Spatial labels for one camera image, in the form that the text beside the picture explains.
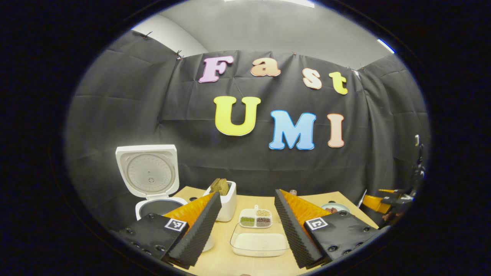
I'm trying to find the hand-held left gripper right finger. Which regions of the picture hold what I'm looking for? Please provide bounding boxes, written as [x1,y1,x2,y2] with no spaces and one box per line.
[274,189,380,269]

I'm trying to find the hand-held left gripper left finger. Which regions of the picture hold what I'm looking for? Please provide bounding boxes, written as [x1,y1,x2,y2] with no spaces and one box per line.
[117,192,223,269]

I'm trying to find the clear tray of rice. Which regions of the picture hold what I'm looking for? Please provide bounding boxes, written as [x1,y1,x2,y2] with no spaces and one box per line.
[230,222,291,257]

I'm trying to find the white rice cooker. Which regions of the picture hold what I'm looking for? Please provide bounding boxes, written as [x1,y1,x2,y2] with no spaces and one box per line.
[115,145,214,251]

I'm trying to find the pale green plate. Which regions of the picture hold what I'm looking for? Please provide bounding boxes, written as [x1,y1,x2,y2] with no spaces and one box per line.
[321,202,350,214]

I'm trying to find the white divided grain dish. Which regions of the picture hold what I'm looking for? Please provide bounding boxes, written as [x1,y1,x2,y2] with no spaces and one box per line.
[239,205,273,229]

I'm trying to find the white toaster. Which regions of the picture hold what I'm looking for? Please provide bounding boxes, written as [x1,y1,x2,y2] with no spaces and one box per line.
[203,180,237,223]

